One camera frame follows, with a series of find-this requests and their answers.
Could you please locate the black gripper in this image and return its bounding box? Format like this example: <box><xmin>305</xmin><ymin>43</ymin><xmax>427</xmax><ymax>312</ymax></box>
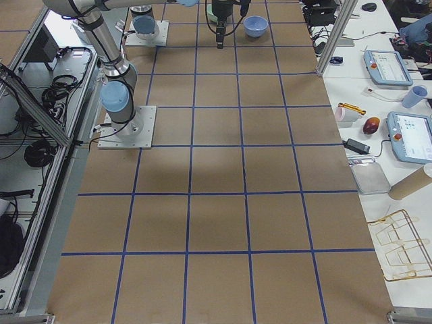
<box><xmin>211</xmin><ymin>0</ymin><xmax>234</xmax><ymax>49</ymax></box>

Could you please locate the green bowl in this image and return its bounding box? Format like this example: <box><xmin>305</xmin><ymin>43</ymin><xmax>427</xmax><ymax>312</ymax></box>
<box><xmin>207</xmin><ymin>5</ymin><xmax>217</xmax><ymax>23</ymax></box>

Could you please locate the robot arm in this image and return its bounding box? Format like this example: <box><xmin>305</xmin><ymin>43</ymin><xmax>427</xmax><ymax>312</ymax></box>
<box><xmin>132</xmin><ymin>15</ymin><xmax>159</xmax><ymax>39</ymax></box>
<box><xmin>44</xmin><ymin>1</ymin><xmax>160</xmax><ymax>142</ymax></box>

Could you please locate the blue bowl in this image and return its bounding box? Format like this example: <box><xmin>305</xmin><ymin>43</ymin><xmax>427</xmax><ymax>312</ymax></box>
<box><xmin>243</xmin><ymin>16</ymin><xmax>269</xmax><ymax>38</ymax></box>

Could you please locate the pink cup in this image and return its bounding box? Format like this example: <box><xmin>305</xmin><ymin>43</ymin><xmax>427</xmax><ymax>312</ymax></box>
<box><xmin>334</xmin><ymin>107</ymin><xmax>361</xmax><ymax>123</ymax></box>

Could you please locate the gold yellow tool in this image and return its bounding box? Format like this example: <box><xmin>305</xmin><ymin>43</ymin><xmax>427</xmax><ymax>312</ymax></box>
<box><xmin>338</xmin><ymin>103</ymin><xmax>367</xmax><ymax>116</ymax></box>

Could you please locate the far teach pendant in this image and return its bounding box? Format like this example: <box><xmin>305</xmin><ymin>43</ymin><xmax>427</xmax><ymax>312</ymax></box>
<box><xmin>363</xmin><ymin>50</ymin><xmax>413</xmax><ymax>86</ymax></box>

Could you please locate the teach pendant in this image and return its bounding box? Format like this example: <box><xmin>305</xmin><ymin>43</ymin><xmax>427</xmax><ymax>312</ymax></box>
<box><xmin>363</xmin><ymin>50</ymin><xmax>413</xmax><ymax>86</ymax></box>
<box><xmin>387</xmin><ymin>111</ymin><xmax>431</xmax><ymax>164</ymax></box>

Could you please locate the black power adapter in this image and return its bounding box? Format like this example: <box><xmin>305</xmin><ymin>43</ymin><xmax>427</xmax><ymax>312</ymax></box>
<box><xmin>342</xmin><ymin>138</ymin><xmax>370</xmax><ymax>155</ymax></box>

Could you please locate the red mango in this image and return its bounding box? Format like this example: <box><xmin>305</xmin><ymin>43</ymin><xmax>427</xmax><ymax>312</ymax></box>
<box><xmin>362</xmin><ymin>117</ymin><xmax>381</xmax><ymax>135</ymax></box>

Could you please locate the blue plastic cup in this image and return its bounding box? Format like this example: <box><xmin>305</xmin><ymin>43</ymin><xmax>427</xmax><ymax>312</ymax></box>
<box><xmin>402</xmin><ymin>85</ymin><xmax>428</xmax><ymax>109</ymax></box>

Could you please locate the metal tray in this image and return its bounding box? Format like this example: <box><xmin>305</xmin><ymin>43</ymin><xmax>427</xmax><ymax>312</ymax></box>
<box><xmin>350</xmin><ymin>163</ymin><xmax>390</xmax><ymax>195</ymax></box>

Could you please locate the near teach pendant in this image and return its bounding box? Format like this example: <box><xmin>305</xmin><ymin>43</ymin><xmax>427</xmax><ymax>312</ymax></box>
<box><xmin>387</xmin><ymin>111</ymin><xmax>431</xmax><ymax>164</ymax></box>

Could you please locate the cardboard tube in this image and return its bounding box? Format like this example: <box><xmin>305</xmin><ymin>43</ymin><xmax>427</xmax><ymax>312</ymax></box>
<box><xmin>388</xmin><ymin>163</ymin><xmax>431</xmax><ymax>200</ymax></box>

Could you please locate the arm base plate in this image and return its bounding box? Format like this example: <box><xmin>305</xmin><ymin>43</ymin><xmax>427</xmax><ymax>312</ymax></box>
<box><xmin>97</xmin><ymin>105</ymin><xmax>157</xmax><ymax>149</ymax></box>
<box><xmin>125</xmin><ymin>20</ymin><xmax>169</xmax><ymax>47</ymax></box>

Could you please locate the aluminium frame post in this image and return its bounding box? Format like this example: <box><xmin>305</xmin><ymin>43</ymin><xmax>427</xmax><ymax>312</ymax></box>
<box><xmin>316</xmin><ymin>0</ymin><xmax>358</xmax><ymax>76</ymax></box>

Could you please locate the gold wire rack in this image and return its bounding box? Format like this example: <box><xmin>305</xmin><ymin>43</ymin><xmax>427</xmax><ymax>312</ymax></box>
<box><xmin>367</xmin><ymin>209</ymin><xmax>431</xmax><ymax>282</ymax></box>

